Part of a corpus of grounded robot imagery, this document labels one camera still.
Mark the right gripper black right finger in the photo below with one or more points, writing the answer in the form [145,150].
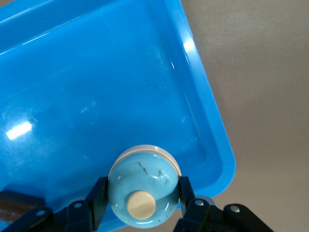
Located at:
[193,212]

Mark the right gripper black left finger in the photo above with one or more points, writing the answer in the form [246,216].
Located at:
[96,205]

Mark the blue bell cream button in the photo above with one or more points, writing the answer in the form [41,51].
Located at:
[144,174]

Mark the dark brown electrolytic capacitor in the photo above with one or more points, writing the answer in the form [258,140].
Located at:
[19,203]

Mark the blue plastic tray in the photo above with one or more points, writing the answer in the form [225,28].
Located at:
[96,84]

